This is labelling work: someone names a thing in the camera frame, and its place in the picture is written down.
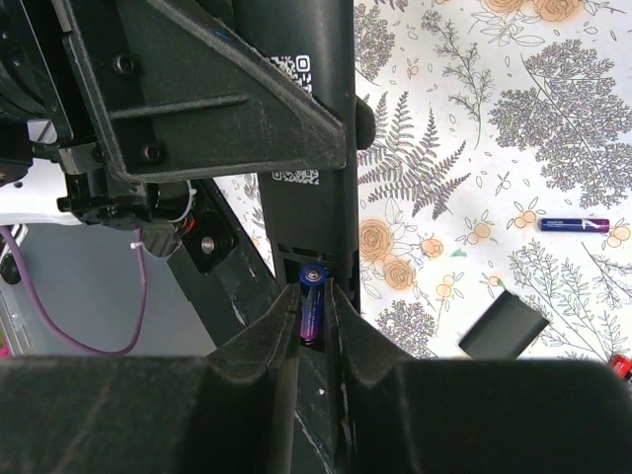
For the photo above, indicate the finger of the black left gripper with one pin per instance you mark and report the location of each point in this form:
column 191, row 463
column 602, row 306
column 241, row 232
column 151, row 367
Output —
column 364, row 124

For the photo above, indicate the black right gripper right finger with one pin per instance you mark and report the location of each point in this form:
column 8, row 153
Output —
column 393, row 413

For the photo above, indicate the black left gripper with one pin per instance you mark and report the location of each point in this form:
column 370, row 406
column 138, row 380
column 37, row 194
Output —
column 153, row 92

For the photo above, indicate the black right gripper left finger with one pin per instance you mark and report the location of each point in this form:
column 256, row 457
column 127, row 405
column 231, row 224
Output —
column 228, row 412

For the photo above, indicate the black battery cover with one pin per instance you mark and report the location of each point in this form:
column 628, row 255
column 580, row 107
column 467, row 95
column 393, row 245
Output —
column 504, row 331

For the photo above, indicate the blue purple battery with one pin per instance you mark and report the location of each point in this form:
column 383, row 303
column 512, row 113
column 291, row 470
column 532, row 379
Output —
column 312, row 280
column 583, row 225

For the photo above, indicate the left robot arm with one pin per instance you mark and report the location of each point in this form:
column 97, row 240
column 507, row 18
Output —
column 22, row 103

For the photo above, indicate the floral table mat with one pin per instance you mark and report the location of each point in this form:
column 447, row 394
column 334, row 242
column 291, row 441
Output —
column 490, row 116

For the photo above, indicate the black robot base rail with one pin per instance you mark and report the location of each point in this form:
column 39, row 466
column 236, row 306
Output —
column 236, row 292

